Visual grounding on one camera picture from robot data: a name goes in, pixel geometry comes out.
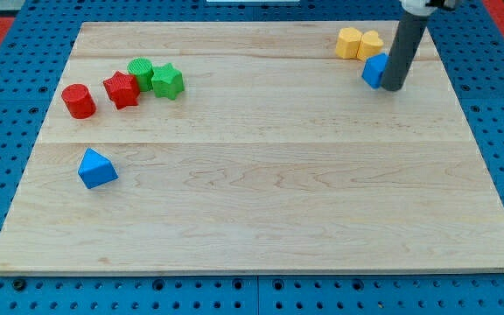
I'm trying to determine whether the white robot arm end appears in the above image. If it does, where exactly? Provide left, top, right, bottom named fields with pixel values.
left=400, top=0, right=463, bottom=17

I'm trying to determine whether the blue triangle block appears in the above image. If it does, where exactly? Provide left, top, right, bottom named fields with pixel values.
left=78, top=148, right=118, bottom=189

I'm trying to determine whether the wooden board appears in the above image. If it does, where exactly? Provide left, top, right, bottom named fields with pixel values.
left=0, top=22, right=504, bottom=277

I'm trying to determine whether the green star block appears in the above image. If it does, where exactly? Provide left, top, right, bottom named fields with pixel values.
left=151, top=63, right=185, bottom=100

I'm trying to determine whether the green cylinder block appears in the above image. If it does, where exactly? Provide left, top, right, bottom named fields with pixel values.
left=127, top=58, right=153, bottom=92

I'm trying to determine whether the red star block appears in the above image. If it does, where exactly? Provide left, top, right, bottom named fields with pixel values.
left=102, top=71, right=140, bottom=110

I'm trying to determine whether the yellow hexagon block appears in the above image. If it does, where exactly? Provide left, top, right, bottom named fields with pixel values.
left=334, top=27, right=362, bottom=59

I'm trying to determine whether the blue cube block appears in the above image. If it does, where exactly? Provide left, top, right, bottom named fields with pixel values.
left=361, top=52, right=389, bottom=89

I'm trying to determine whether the yellow heart block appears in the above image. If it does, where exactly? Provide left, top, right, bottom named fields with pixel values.
left=356, top=31, right=384, bottom=61

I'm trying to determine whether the red cylinder block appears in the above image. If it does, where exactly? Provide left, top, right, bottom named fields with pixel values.
left=61, top=83, right=96, bottom=119

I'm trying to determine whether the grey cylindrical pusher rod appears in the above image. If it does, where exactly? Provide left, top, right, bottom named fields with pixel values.
left=381, top=11, right=429, bottom=92

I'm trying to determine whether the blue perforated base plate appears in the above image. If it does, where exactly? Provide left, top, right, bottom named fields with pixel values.
left=0, top=0, right=504, bottom=314

